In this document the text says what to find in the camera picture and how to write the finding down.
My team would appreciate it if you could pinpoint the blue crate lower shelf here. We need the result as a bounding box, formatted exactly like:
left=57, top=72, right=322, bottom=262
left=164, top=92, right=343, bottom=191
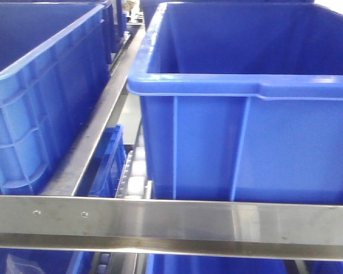
left=89, top=124, right=126, bottom=198

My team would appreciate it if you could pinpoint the steel front shelf beam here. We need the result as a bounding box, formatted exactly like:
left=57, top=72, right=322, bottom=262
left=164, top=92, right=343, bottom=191
left=0, top=196, right=343, bottom=261

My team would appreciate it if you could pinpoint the white roller track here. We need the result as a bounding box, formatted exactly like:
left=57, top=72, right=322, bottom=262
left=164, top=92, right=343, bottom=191
left=115, top=124, right=153, bottom=200

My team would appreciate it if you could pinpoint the large blue crate right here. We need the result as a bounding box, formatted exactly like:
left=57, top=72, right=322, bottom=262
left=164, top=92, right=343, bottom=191
left=127, top=1, right=343, bottom=205

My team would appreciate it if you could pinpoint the large blue crate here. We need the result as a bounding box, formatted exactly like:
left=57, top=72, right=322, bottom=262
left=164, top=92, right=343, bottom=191
left=127, top=1, right=343, bottom=205
left=0, top=2, right=109, bottom=195

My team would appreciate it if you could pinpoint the blue crate bottom right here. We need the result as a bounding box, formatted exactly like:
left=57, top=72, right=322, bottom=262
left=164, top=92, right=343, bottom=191
left=145, top=253, right=343, bottom=274

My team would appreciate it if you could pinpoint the large blue crate left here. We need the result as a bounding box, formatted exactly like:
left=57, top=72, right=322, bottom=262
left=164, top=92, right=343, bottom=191
left=0, top=2, right=109, bottom=195

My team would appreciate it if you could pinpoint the blue crate bottom left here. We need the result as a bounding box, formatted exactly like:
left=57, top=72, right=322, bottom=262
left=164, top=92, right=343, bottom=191
left=0, top=248, right=94, bottom=273

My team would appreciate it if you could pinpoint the steel divider rail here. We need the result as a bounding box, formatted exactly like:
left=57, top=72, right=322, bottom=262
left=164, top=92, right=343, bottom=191
left=43, top=26, right=145, bottom=196

